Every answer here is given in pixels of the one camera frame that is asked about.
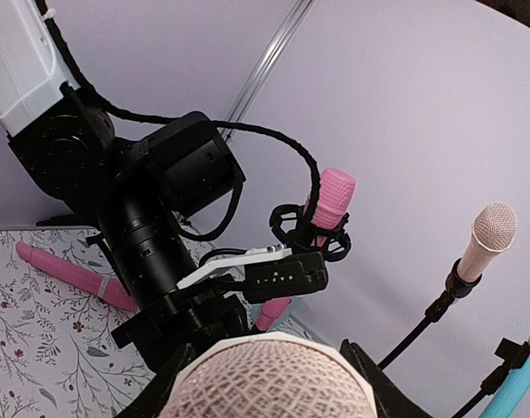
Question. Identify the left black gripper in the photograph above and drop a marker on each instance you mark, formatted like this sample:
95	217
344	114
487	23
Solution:
201	321

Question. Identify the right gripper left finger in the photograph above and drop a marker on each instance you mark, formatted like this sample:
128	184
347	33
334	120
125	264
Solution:
154	396

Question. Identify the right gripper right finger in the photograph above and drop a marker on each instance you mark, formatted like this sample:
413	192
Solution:
389	400

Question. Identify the short pink microphone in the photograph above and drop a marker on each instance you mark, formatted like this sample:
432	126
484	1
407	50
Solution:
105	288

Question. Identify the beige microphone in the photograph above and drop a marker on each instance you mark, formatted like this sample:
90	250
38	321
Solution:
492	233
270	375

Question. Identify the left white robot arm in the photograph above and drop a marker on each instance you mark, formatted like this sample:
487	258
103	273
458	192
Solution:
131	192

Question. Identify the blue microphone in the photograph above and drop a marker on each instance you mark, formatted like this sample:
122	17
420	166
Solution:
510	393

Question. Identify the rear right round stand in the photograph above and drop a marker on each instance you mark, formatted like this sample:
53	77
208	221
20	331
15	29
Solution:
513	357

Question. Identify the round stand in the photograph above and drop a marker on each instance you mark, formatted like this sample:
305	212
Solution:
455	289
513	357

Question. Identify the rear middle round stand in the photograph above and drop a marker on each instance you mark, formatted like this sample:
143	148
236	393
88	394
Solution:
455	289

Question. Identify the tall pink microphone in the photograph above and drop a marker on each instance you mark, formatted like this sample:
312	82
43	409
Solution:
336	192

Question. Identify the floral table mat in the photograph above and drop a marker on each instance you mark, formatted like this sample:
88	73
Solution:
57	356

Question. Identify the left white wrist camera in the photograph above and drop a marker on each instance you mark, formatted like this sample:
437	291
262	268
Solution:
262	274

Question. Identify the black tripod shock-mount stand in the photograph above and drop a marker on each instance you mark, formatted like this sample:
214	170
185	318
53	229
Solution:
288	226

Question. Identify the left aluminium frame post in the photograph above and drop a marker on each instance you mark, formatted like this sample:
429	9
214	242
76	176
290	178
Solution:
268	59

